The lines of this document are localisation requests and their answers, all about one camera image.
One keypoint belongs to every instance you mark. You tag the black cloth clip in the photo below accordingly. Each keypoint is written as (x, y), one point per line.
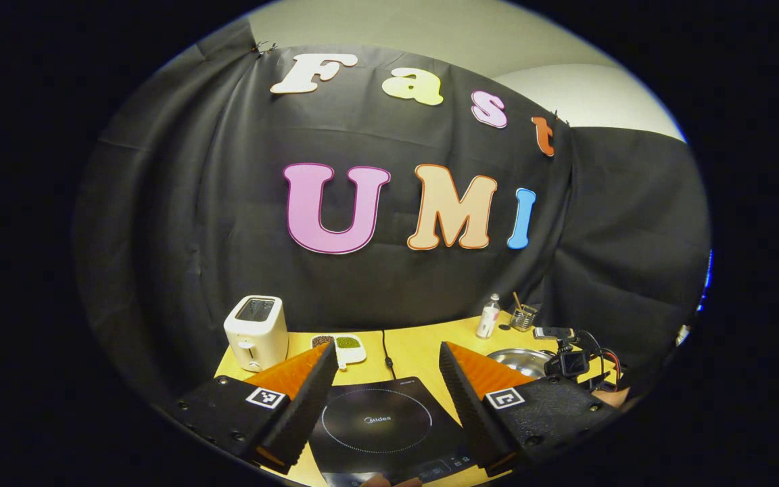
(560, 118)
(264, 48)

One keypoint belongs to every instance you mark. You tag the clear plastic bottle white label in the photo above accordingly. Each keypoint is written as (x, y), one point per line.
(488, 318)

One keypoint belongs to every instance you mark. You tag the white divided dish with beans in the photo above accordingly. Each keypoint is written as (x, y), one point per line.
(350, 346)

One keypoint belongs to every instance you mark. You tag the white toaster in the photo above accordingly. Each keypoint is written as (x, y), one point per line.
(255, 335)

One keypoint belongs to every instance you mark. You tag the black backdrop cloth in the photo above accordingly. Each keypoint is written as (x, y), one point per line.
(193, 223)

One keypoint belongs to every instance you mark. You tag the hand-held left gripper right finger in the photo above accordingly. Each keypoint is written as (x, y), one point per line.
(467, 419)

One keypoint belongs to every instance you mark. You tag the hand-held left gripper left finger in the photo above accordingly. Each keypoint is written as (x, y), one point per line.
(308, 406)

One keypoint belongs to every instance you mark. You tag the black induction cooktop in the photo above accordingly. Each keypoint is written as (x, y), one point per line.
(383, 419)

